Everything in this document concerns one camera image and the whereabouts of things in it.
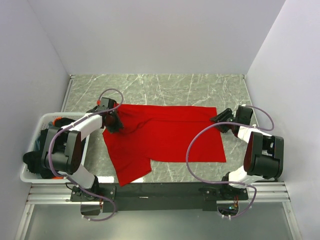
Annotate red polo shirt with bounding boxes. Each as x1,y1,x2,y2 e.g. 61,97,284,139
102,104,226,187

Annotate black garment in basket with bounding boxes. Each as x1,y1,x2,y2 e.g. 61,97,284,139
23,117,75,179

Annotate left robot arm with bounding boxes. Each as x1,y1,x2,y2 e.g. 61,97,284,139
40,97,124,201

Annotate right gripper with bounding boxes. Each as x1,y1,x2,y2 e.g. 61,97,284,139
209,107,239,134

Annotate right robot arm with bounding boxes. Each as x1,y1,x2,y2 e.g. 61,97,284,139
210,104,284,200

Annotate black base beam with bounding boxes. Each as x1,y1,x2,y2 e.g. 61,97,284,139
70,182,249,216

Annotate aluminium rail frame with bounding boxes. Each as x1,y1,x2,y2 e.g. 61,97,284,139
26,182,291,205

